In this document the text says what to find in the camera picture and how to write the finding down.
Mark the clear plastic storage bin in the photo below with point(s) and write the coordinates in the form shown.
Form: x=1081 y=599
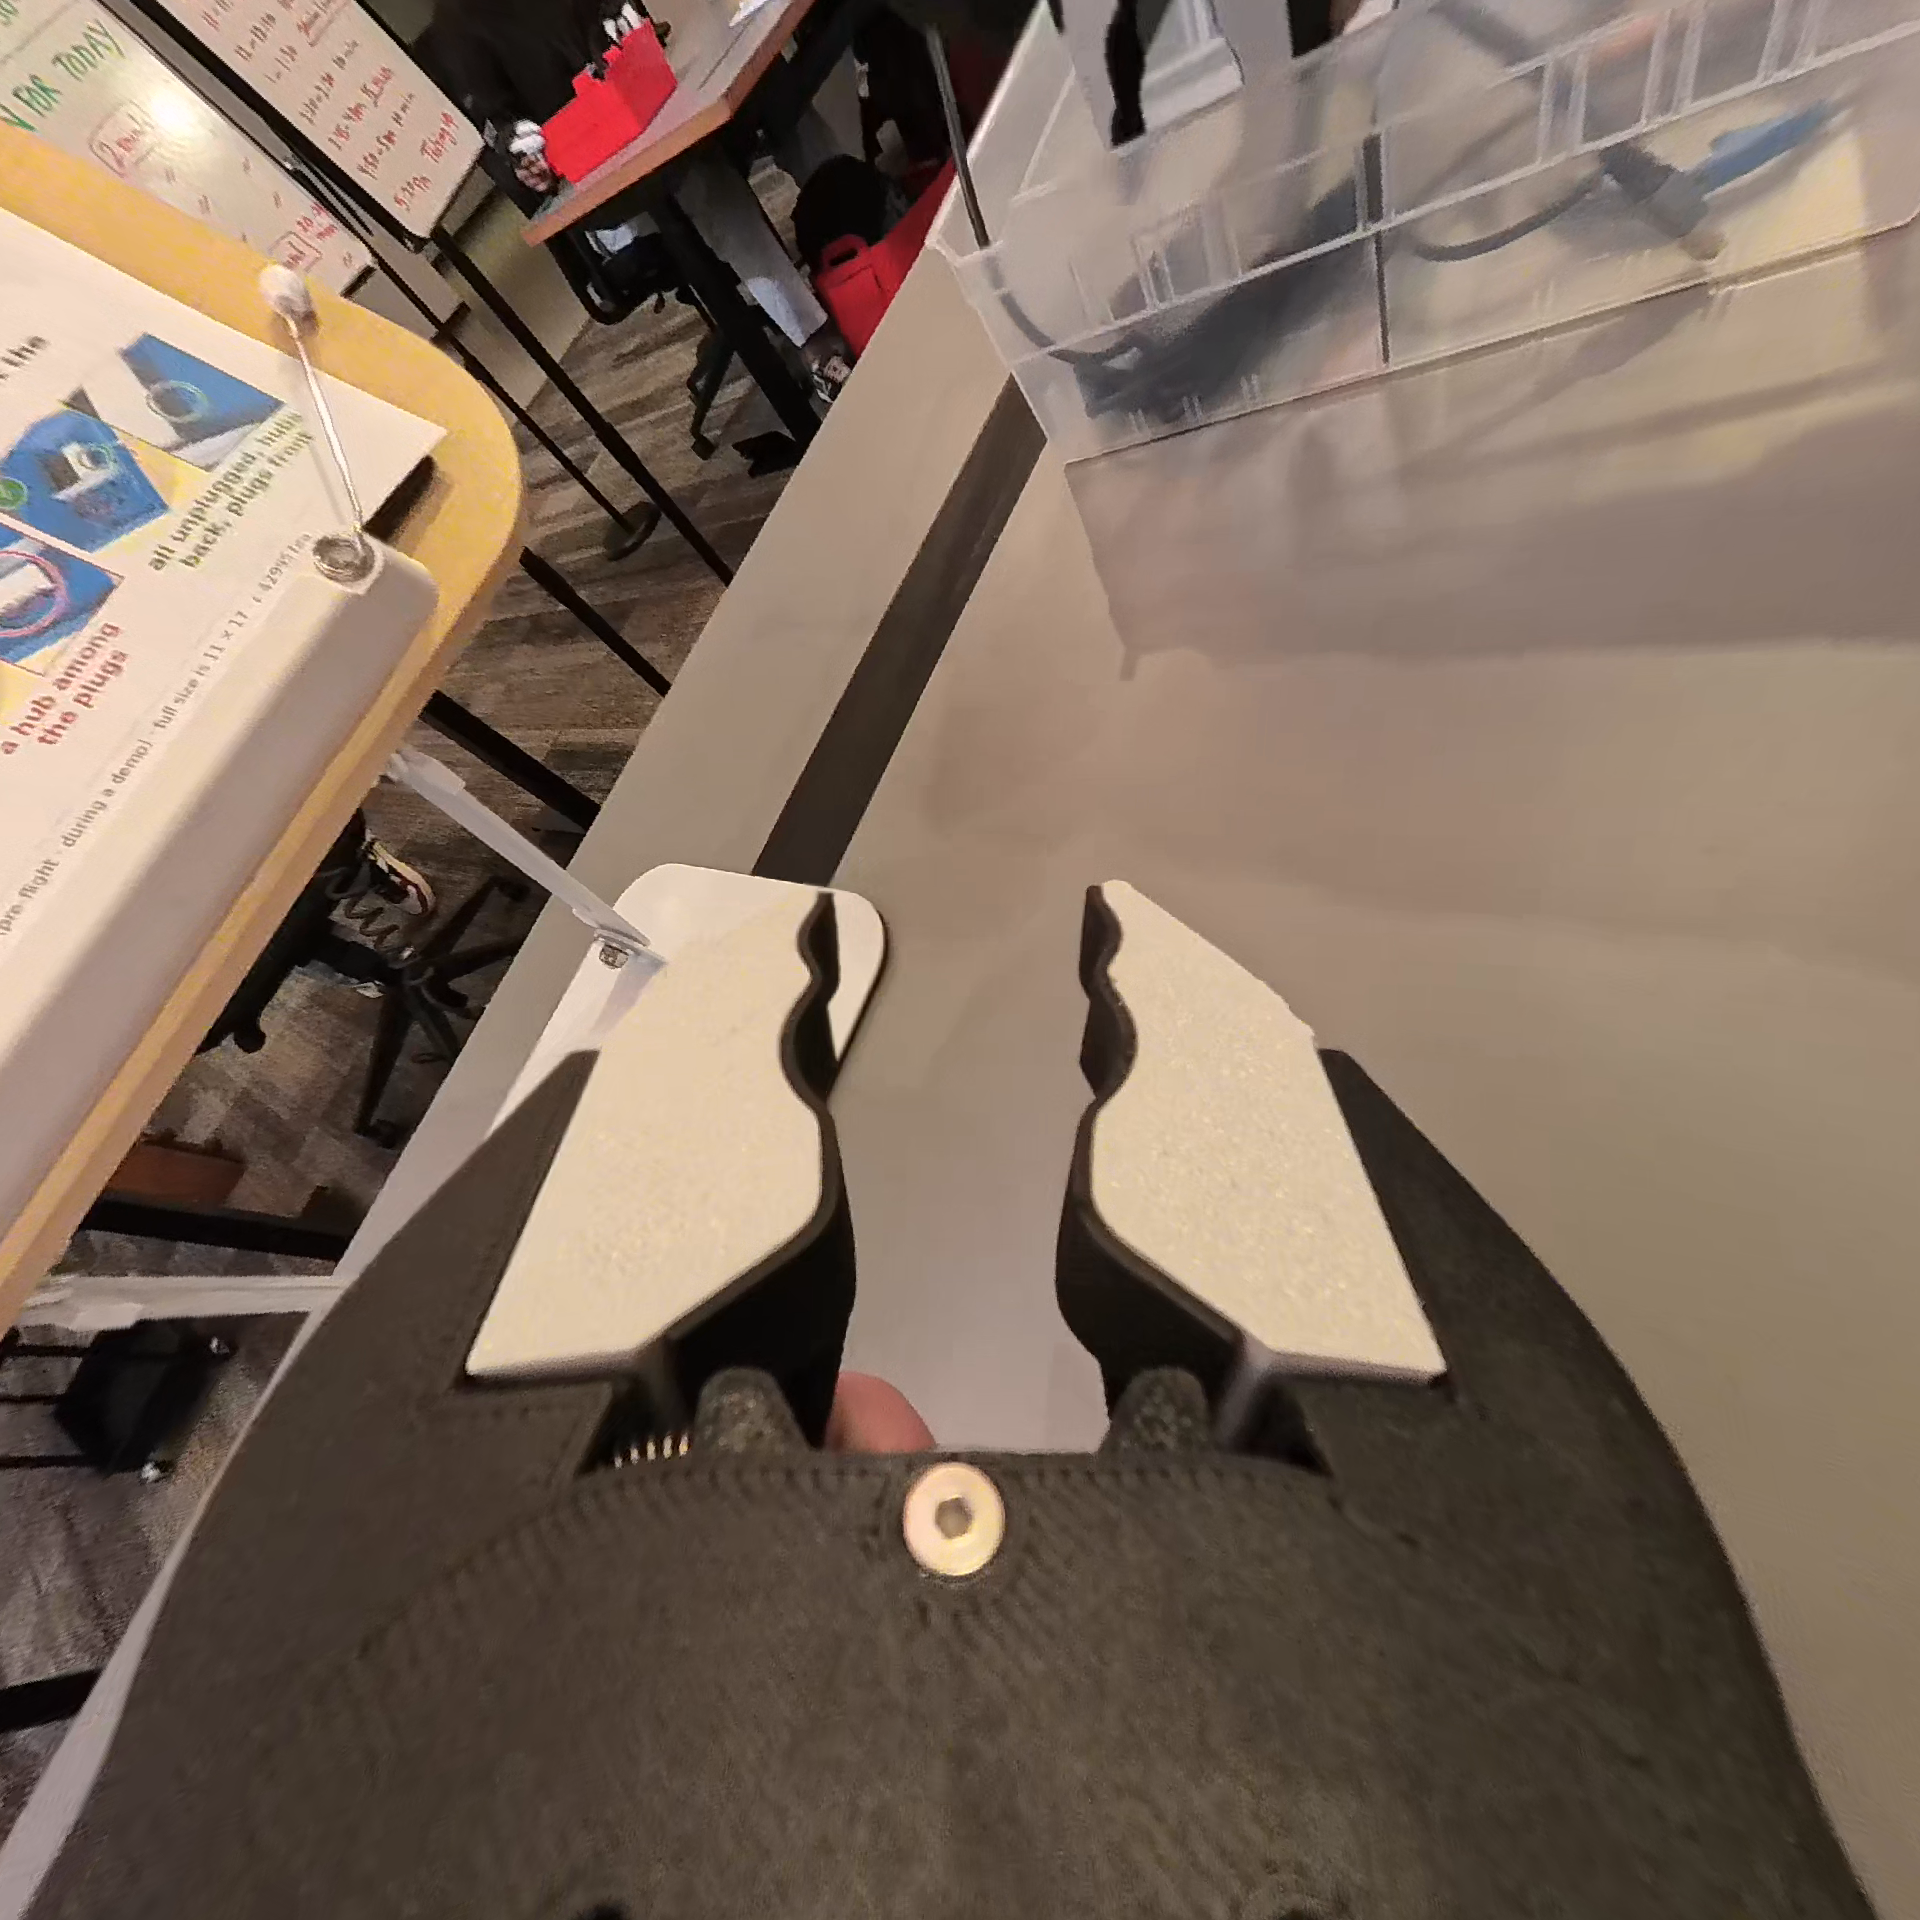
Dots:
x=1440 y=270

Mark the small handwritten whiteboard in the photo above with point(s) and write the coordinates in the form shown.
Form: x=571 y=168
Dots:
x=346 y=91
x=180 y=135

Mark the red bag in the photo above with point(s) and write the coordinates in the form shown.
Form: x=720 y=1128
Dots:
x=884 y=270

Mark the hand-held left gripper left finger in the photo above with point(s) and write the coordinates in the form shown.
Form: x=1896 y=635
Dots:
x=661 y=1201

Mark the long wooden workbench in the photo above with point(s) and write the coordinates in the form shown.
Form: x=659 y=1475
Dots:
x=675 y=121

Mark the red plastic bin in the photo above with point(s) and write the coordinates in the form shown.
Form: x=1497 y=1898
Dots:
x=606 y=106

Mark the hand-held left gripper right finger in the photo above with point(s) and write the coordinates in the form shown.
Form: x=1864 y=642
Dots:
x=1259 y=1201

